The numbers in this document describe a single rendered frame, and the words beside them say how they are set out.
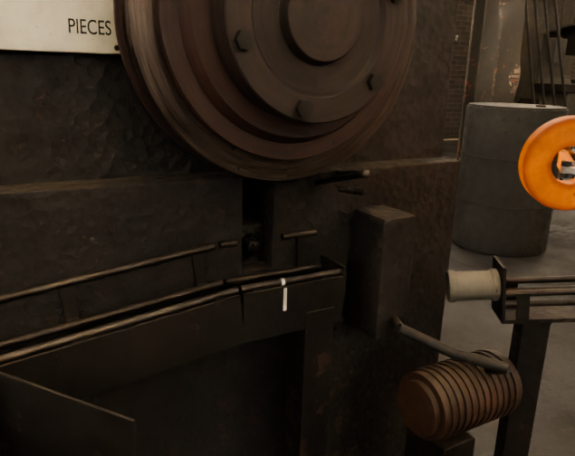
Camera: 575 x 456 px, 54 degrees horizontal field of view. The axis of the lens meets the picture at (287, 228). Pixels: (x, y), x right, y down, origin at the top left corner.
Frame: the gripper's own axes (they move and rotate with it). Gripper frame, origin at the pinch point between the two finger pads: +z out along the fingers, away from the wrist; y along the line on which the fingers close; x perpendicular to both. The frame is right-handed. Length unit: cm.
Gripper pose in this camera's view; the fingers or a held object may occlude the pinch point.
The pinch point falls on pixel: (570, 153)
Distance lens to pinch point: 105.7
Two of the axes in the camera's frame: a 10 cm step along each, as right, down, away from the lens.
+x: 0.2, -9.5, -3.2
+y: 10.0, 0.5, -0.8
